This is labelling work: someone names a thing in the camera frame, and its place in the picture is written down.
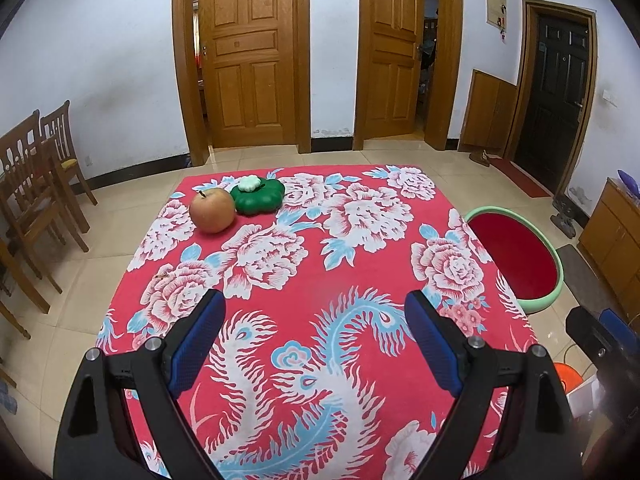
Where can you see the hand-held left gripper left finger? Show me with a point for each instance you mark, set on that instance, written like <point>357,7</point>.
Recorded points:
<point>197,340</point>

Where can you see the grey floor mat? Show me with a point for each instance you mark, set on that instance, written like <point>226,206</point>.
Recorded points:
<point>582,270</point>

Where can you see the brown shoe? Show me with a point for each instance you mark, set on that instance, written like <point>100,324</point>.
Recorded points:
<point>481,158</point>

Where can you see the green pumpkin-shaped container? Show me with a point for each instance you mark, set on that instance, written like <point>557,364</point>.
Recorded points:
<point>260,200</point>

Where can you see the purple bag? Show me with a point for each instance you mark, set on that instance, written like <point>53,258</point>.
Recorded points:
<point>629,180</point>

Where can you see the reddish apple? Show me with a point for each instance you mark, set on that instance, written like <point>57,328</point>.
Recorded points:
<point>212,212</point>

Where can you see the wooden wall panel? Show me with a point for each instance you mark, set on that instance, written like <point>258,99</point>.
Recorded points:
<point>487,115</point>

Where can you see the white wall switch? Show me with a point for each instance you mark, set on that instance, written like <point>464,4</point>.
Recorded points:
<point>610,98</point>

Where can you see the dark shoe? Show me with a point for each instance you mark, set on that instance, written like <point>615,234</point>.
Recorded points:
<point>564,225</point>
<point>564,205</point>

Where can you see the wooden cabinet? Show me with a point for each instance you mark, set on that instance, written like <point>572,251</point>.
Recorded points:
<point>612,240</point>

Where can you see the wooden chair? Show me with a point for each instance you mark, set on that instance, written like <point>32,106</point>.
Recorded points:
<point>25,175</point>
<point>62,145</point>

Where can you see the red floral tablecloth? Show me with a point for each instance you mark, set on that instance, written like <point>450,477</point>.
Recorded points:
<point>325,270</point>

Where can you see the red doormat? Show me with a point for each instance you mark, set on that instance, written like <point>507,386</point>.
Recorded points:
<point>520,176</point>

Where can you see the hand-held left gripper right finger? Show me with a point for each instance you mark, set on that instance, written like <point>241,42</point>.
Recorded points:
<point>432,342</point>

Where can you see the orange plastic stool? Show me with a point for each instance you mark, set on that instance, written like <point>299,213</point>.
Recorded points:
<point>567,377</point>

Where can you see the red basin with green rim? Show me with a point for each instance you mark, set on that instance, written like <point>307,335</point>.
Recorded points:
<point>520,255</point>

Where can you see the white power adapter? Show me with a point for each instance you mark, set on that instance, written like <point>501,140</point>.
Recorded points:
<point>585,400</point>

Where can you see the beige wall panel box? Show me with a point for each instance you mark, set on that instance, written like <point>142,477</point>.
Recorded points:
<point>496,7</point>

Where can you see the black entrance door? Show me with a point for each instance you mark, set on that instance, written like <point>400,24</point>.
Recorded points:
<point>555,110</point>

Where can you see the open wooden door with frame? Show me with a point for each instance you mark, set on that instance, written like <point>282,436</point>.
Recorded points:
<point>395,60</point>

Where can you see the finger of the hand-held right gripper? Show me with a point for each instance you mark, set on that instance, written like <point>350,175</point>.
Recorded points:
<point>620,330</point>
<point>585,330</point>

